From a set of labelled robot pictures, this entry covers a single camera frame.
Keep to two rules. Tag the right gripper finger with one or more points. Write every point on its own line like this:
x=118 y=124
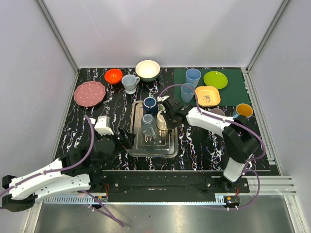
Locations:
x=165 y=111
x=173 y=124

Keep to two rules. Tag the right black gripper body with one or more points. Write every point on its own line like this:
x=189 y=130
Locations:
x=170 y=118

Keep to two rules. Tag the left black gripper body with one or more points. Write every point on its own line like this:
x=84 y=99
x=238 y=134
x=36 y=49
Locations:
x=124 y=139

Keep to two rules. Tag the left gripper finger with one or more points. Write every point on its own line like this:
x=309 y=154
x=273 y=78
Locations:
x=125 y=143
x=126 y=134

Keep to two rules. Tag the cream white mug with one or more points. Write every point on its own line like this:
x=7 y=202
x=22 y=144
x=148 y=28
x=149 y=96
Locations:
x=160 y=121

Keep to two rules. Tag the lilac purple mug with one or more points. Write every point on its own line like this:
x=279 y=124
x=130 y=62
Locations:
x=217 y=111

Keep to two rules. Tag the blue butterfly mug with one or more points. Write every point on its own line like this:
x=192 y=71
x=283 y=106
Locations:
x=244 y=110

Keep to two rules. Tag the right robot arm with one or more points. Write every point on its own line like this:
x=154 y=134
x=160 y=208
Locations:
x=240 y=144

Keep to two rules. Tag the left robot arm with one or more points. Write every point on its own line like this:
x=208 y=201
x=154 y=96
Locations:
x=76 y=170

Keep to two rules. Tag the dark blue mug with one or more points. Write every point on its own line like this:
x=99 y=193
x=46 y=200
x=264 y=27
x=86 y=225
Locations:
x=150 y=106

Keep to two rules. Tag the grey blue mug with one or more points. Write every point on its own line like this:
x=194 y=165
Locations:
x=148 y=125

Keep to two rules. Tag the silver metal tray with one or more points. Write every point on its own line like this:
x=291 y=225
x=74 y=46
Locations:
x=165 y=145

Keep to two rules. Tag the blue plastic tumbler front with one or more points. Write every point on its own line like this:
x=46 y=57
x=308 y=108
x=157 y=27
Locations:
x=187 y=92

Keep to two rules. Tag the blue plastic tumbler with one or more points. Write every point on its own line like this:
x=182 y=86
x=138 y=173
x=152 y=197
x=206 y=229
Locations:
x=193 y=76
x=187 y=92

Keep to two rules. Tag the yellow square plate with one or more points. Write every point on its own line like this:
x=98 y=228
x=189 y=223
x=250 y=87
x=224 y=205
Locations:
x=208 y=96

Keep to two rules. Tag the blue plastic tumbler rear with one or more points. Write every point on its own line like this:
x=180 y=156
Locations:
x=193 y=76

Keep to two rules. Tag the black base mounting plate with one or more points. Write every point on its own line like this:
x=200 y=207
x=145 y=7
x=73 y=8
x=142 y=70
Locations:
x=165 y=186

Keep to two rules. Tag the large white bowl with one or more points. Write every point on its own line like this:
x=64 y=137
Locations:
x=147 y=70

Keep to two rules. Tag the light blue footed cup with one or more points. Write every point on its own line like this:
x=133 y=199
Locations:
x=130 y=82

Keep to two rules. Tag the lime green plate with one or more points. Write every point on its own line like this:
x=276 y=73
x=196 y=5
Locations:
x=216 y=79

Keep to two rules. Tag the pink dotted plate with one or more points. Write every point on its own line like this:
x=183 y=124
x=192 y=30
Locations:
x=89 y=94

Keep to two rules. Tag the dark green mat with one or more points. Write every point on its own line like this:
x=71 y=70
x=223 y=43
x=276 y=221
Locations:
x=233 y=94

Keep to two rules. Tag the orange red bowl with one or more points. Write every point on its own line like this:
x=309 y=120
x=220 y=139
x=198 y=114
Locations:
x=113 y=76

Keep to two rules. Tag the grey slotted cable duct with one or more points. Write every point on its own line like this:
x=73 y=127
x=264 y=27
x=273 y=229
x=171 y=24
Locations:
x=74 y=199

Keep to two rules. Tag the left aluminium frame post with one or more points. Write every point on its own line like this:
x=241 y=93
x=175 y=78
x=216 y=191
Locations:
x=54 y=29

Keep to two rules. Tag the aluminium frame post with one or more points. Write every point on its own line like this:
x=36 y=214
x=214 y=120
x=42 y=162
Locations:
x=54 y=29
x=274 y=22

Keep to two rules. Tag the right aluminium frame post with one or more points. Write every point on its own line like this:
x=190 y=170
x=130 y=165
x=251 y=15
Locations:
x=274 y=22

